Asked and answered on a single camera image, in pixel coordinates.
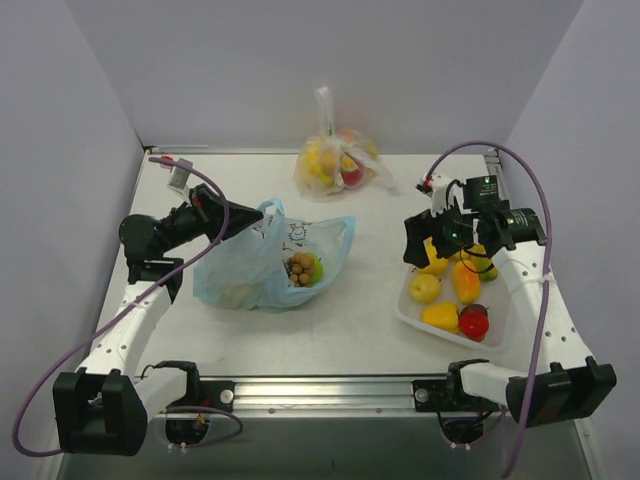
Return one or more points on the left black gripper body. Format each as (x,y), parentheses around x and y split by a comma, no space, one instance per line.
(211,210)

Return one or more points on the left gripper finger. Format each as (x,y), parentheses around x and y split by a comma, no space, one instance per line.
(240,220)
(235,202)

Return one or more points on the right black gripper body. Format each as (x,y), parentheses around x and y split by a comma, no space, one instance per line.
(445,239)

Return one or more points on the light blue plastic bag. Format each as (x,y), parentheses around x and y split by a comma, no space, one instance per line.
(258,255)

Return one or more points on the brown fake longan bunch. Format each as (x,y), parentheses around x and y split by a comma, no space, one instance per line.
(298,267)

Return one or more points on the green fake apple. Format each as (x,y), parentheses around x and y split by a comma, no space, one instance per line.
(317,270)

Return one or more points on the yellow fake banana bunch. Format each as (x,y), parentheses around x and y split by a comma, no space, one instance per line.
(241,296)

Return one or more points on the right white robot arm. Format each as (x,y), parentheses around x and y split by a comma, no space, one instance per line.
(564,382)

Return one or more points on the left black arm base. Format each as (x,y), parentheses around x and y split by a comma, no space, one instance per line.
(188,421)

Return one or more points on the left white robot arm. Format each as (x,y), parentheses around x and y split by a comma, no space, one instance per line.
(100,408)

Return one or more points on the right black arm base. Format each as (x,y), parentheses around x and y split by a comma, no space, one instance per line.
(461,417)

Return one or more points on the yellow fake pear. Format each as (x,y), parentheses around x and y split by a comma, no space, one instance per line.
(437,266)

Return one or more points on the yellow fake bell pepper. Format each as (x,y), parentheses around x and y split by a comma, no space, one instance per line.
(444,316)

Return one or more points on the red fake bell pepper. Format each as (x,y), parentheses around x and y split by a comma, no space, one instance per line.
(473,322)

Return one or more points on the clear tied bag of fruits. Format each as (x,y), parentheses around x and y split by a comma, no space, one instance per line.
(334,160)

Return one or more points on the white plastic basket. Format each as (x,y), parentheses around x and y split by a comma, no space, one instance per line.
(494,296)

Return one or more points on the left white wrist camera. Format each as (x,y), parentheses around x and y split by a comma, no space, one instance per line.
(179,174)

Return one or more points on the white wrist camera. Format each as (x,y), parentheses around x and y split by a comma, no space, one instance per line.
(179,174)
(438,188)

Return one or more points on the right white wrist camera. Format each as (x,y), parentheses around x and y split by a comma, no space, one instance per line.
(438,188)

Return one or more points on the aluminium front rail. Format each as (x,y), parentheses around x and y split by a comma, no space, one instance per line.
(321,396)

